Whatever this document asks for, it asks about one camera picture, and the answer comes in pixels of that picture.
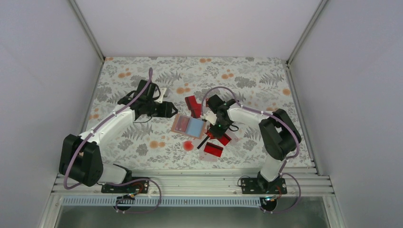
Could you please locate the tan leather card holder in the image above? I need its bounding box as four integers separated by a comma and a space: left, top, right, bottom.
171, 114, 206, 139

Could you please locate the red card pair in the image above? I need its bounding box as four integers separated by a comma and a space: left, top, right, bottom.
185, 95, 201, 118

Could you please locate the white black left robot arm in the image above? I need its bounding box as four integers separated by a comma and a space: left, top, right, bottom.
58, 80, 178, 192

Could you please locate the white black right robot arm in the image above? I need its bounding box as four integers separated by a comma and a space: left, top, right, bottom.
203, 95, 301, 193

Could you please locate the red card black stripe right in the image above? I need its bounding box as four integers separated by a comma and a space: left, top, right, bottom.
217, 133, 232, 146

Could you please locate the red card black stripe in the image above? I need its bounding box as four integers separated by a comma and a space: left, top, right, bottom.
217, 133, 232, 146
203, 142, 223, 157

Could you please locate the red VIP card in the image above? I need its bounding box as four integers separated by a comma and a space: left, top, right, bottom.
206, 129, 217, 139

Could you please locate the red card black stripe bottom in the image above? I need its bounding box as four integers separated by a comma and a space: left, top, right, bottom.
203, 142, 223, 157

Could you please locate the white card black stripe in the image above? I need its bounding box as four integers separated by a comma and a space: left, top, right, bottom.
182, 135, 210, 152

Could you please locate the white floral card bottom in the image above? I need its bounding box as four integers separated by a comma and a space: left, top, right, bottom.
199, 152, 219, 162

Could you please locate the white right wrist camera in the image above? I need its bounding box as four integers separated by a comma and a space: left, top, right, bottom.
201, 111, 217, 125

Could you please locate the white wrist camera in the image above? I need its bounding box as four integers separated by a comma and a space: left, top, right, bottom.
156, 87, 167, 103
201, 111, 217, 125

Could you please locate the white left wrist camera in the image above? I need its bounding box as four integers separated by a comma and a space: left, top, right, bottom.
156, 87, 167, 103

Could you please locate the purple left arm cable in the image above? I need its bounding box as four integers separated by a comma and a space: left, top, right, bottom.
63, 67, 162, 215

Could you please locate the aluminium corner post left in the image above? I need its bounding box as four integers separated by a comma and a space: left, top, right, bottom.
68, 0, 105, 63

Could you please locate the aluminium corner post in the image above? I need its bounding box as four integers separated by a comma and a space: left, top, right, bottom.
68, 0, 105, 63
286, 0, 329, 68

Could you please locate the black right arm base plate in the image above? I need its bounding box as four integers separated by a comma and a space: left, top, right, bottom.
239, 177, 288, 195

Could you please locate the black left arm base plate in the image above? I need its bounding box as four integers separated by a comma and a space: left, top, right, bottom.
101, 177, 150, 194

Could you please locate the white perforated cable duct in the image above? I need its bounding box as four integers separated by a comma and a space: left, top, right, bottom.
61, 196, 261, 208

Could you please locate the aluminium front rail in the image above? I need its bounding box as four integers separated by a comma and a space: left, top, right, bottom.
52, 171, 335, 197

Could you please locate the aluminium corner post right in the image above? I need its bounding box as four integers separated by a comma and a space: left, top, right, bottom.
286, 0, 329, 68

